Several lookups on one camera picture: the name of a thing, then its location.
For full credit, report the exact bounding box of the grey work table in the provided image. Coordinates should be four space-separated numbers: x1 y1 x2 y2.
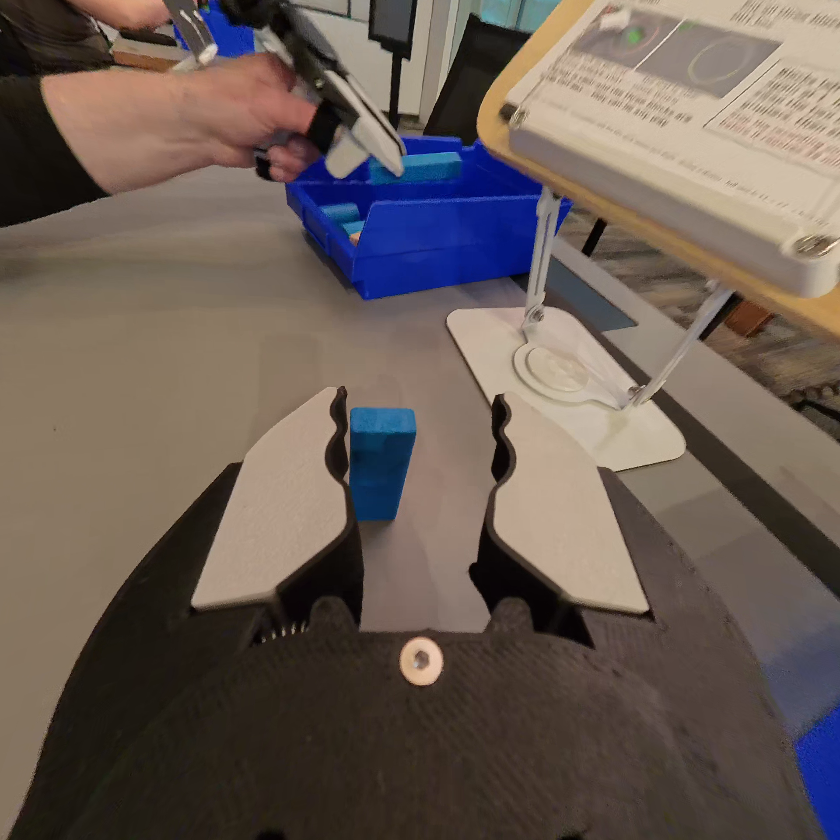
110 33 188 72

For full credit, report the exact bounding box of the person's left hand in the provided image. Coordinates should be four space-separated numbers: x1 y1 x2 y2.
176 52 324 185

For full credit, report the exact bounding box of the black office chair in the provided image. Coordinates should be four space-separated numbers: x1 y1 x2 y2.
423 13 534 147

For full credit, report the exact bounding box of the white document stand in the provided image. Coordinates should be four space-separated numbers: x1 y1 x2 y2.
164 0 219 73
446 0 840 472

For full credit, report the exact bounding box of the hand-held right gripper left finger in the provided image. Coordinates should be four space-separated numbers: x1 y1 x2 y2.
190 386 365 627

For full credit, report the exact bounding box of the person's left forearm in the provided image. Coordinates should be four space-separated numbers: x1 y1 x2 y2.
0 69 191 228

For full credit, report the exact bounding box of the brown wooden table leg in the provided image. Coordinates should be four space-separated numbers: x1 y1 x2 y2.
725 298 775 339

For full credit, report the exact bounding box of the black monitor on pole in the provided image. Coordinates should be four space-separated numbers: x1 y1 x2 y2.
367 0 419 127

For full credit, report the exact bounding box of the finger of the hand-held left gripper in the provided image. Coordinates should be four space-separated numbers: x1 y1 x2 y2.
320 69 408 180

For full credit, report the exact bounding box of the printed instruction sheet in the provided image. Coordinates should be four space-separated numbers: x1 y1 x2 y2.
505 0 840 219

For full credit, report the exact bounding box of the blue wooden block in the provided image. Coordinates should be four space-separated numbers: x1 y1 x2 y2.
349 407 417 522
367 152 463 186

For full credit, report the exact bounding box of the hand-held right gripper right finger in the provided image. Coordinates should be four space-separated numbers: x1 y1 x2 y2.
469 392 651 624

